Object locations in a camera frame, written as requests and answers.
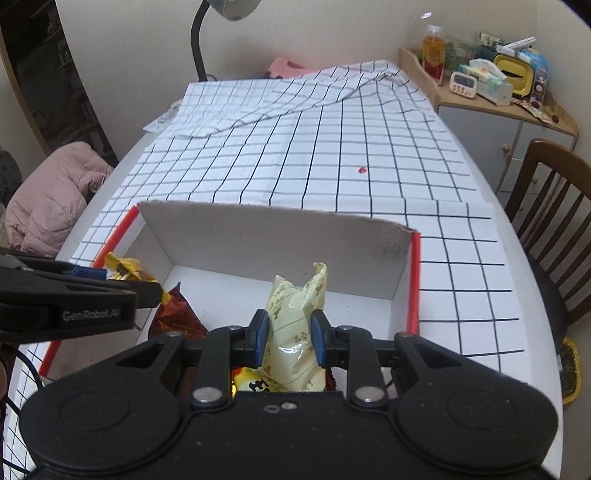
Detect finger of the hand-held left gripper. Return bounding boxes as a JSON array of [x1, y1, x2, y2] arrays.
[[0, 248, 108, 282], [0, 270, 164, 309]]

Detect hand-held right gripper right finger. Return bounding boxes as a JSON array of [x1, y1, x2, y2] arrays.
[[310, 309, 462, 409]]

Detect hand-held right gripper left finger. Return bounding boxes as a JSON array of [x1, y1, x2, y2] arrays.
[[115, 309, 271, 409]]

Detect cream snack packet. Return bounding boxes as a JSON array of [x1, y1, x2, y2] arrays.
[[261, 261, 331, 393]]

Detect yellow snack packet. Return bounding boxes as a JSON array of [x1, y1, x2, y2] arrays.
[[104, 253, 158, 283], [230, 366, 274, 394]]

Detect white cardboard box red edges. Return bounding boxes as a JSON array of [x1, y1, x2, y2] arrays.
[[39, 200, 423, 381]]

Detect dark red snack packet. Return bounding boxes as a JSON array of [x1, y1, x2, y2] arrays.
[[147, 285, 209, 343]]

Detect pink padded jacket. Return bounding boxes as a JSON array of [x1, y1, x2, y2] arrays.
[[4, 141, 115, 258]]

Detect checked tablecloth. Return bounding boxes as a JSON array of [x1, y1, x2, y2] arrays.
[[0, 60, 527, 480]]

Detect clear plastic bag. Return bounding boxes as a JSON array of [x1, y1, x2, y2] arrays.
[[144, 102, 184, 134]]

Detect dark cabinet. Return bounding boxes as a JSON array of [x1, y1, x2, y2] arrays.
[[0, 0, 122, 168]]

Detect folded checked cloth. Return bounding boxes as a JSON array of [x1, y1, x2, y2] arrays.
[[171, 60, 407, 139]]

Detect yellow bag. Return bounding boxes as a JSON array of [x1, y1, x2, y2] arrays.
[[560, 337, 583, 408]]

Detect black gooseneck desk lamp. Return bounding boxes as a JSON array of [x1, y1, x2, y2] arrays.
[[190, 0, 263, 82]]

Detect wooden corner cabinet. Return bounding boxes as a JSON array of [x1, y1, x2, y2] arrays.
[[398, 46, 580, 195]]

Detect pink object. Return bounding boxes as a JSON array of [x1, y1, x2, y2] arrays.
[[266, 55, 320, 79]]

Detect wooden chair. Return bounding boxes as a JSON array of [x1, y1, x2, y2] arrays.
[[504, 137, 591, 344]]

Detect white digital timer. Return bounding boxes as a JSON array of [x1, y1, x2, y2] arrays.
[[449, 71, 479, 99]]

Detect orange drink bottle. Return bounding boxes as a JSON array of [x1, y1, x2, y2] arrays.
[[422, 25, 447, 85]]

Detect tissue pack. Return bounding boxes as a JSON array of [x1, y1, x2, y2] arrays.
[[461, 59, 514, 106]]

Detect yellow box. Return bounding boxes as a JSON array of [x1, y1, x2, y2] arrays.
[[493, 54, 536, 97]]

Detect clear plastic container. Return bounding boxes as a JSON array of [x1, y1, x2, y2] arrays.
[[401, 11, 482, 63]]

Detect white tube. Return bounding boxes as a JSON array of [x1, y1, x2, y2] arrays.
[[495, 38, 537, 53]]

